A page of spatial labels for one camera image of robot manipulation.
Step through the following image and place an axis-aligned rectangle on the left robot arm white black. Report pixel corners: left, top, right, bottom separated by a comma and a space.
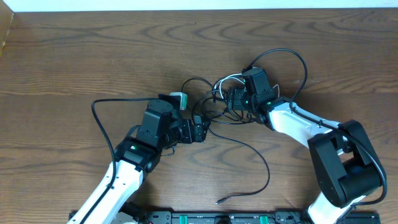
69, 95, 210, 223

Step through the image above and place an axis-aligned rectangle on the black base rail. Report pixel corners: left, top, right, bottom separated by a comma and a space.
68, 202, 381, 224

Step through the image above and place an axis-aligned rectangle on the left camera black cable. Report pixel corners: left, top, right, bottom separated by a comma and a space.
77, 97, 181, 224

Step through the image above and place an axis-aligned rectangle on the white usb cable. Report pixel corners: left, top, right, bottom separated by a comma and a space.
213, 73, 280, 100

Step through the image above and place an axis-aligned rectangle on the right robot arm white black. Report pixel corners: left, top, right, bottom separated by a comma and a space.
228, 68, 387, 223

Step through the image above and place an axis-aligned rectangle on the black usb cable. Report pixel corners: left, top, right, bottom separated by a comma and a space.
208, 126, 271, 205

